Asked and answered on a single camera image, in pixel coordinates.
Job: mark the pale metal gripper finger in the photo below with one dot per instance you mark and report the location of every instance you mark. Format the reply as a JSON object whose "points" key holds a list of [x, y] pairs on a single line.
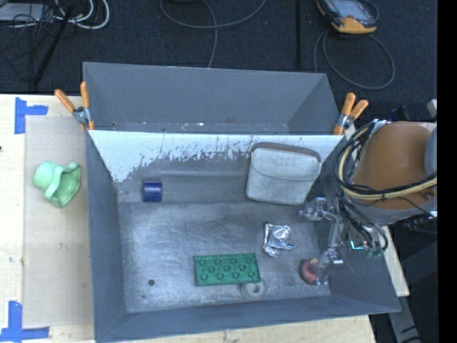
{"points": [[323, 268], [336, 258]]}

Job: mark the red and orange toy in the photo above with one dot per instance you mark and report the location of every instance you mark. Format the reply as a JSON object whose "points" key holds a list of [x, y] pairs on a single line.
{"points": [[307, 271]]}

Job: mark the crumpled silver foil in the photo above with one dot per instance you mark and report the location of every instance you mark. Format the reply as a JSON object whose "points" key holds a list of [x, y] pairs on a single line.
{"points": [[276, 239]]}

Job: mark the grey pouch with brown edge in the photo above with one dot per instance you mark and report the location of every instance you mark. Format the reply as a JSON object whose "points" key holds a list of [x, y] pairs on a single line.
{"points": [[282, 177]]}

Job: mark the dark green flat block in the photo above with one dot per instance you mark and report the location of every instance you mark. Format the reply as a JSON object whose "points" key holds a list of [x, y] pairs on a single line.
{"points": [[226, 269]]}

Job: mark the grey metal bin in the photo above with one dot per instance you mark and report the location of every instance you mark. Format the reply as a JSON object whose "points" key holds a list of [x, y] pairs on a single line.
{"points": [[200, 234]]}

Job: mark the blue cylinder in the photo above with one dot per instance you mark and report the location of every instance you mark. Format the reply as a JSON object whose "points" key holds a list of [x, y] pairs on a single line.
{"points": [[152, 191]]}

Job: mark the pale flat board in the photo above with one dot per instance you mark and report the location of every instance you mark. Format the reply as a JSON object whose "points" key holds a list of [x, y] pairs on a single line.
{"points": [[53, 256]]}

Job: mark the light green cup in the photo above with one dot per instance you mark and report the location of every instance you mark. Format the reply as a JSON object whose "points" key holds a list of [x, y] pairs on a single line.
{"points": [[59, 182]]}

